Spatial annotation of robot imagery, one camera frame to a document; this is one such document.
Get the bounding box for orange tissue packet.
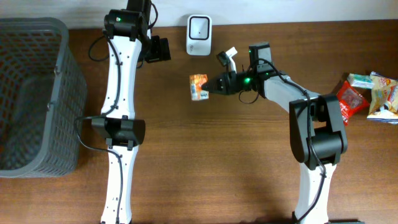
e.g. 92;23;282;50
190;74;209;101

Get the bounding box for red snack packet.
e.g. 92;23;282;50
336;81;370;126

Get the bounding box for teal tissue packet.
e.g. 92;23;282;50
347;73;374;90

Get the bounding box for yellow wet wipes pack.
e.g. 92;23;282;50
367;72;397;124

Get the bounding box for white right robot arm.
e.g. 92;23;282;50
202;42;348;223

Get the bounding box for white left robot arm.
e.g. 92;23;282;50
90;0;170;224

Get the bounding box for white black barcode scanner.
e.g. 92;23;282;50
186;14;212;56

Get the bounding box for grey plastic basket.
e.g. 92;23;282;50
1;17;87;179

